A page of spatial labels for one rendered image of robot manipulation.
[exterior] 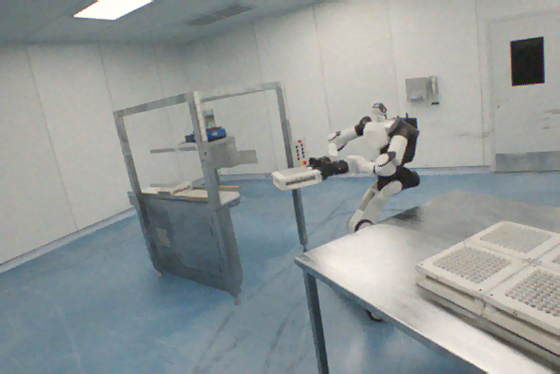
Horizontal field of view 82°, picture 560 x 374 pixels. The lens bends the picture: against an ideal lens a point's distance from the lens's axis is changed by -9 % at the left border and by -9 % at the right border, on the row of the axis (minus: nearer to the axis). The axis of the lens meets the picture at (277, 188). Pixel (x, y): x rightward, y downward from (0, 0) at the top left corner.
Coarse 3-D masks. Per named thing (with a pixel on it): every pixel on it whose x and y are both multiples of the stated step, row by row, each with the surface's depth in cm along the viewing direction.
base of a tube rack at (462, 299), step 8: (416, 280) 111; (424, 280) 109; (432, 280) 108; (432, 288) 105; (440, 288) 103; (448, 288) 102; (456, 288) 101; (448, 296) 100; (456, 296) 97; (464, 296) 97; (472, 296) 96; (464, 304) 95; (472, 304) 93; (480, 312) 90
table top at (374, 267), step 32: (448, 192) 190; (384, 224) 164; (416, 224) 158; (448, 224) 151; (480, 224) 145; (544, 224) 134; (320, 256) 144; (352, 256) 139; (384, 256) 134; (416, 256) 130; (352, 288) 117; (384, 288) 113; (416, 288) 110; (384, 320) 102; (416, 320) 95; (448, 320) 92; (480, 320) 89; (448, 352) 82; (480, 352) 79; (512, 352) 76; (544, 352) 74
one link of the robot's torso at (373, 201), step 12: (396, 180) 228; (372, 192) 239; (384, 192) 227; (396, 192) 229; (360, 204) 239; (372, 204) 230; (384, 204) 231; (360, 216) 233; (372, 216) 233; (348, 228) 240
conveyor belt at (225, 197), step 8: (144, 192) 343; (152, 192) 336; (160, 192) 330; (192, 192) 305; (200, 192) 300; (224, 192) 286; (232, 192) 282; (184, 200) 286; (224, 200) 268; (232, 200) 275
